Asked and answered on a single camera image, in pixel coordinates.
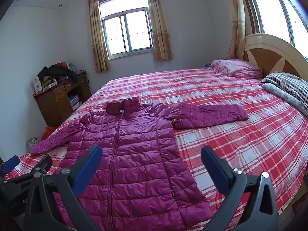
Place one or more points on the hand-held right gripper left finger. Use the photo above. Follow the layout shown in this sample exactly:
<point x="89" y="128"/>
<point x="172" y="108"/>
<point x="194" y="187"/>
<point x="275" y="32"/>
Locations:
<point x="91" y="166"/>

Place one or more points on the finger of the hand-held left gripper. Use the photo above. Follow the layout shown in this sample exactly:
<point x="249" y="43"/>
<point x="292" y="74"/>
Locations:
<point x="10" y="163"/>
<point x="36" y="166"/>

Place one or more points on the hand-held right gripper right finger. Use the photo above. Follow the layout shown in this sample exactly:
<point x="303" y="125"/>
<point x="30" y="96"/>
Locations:
<point x="214" y="170"/>

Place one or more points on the purple down jacket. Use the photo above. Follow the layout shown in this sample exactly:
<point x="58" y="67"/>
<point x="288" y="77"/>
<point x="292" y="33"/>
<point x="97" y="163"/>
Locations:
<point x="139" y="149"/>

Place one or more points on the black clothes pile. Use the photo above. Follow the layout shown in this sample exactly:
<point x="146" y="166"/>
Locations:
<point x="57" y="72"/>

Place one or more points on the patterned cloth bag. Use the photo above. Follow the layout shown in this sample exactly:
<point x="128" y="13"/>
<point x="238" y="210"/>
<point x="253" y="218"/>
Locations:
<point x="33" y="144"/>

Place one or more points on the red bag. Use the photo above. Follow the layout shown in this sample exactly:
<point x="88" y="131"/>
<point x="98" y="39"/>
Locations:
<point x="49" y="132"/>

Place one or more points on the bed with red plaid sheet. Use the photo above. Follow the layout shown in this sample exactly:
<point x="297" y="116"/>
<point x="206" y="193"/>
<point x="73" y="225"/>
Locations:
<point x="228" y="137"/>

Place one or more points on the brown wooden desk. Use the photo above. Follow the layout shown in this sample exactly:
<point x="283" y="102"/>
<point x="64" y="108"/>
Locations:
<point x="53" y="108"/>

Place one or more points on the stack of boxes in desk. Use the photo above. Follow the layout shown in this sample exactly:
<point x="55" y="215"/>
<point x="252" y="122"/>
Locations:
<point x="74" y="102"/>

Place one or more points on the white carton box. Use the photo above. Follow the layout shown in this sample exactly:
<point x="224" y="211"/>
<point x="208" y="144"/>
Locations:
<point x="36" y="84"/>

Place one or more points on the grey floral pillow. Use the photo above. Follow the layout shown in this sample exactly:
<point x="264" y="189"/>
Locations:
<point x="286" y="97"/>

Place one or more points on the pink folded blanket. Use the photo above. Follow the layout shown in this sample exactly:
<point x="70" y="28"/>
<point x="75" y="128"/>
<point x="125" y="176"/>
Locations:
<point x="235" y="68"/>

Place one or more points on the striped pillow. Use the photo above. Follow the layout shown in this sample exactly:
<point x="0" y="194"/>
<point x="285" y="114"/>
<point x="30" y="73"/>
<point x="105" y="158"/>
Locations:
<point x="286" y="84"/>

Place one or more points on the beige floral curtain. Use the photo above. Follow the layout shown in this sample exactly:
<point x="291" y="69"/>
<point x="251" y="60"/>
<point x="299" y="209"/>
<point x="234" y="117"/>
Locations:
<point x="160" y="28"/>
<point x="237" y="24"/>
<point x="98" y="41"/>

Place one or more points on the wooden bed headboard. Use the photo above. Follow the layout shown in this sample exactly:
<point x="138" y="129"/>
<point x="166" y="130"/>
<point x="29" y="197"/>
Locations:
<point x="269" y="57"/>

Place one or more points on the sliding window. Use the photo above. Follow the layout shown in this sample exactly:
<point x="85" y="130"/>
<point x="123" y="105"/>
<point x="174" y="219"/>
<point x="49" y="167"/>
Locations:
<point x="127" y="28"/>

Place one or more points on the window beside headboard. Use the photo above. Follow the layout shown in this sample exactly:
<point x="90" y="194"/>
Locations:
<point x="272" y="9"/>

